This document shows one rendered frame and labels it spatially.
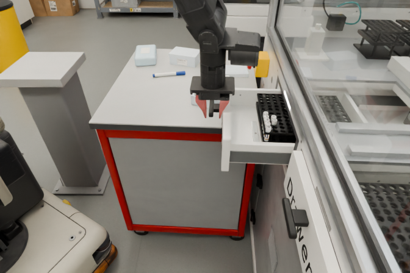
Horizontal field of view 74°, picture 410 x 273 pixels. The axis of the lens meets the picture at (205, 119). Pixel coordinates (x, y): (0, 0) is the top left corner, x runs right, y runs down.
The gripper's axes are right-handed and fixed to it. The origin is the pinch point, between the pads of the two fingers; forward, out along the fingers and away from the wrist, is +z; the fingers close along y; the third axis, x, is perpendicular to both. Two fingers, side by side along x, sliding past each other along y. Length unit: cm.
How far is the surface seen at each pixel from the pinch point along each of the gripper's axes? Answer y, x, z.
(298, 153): 17.8, -15.2, -2.2
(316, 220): 17.7, -30.3, -2.3
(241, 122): 7.9, 6.2, 7.1
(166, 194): -20, 14, 53
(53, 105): -76, 43, 30
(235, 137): 6.0, -0.6, 7.0
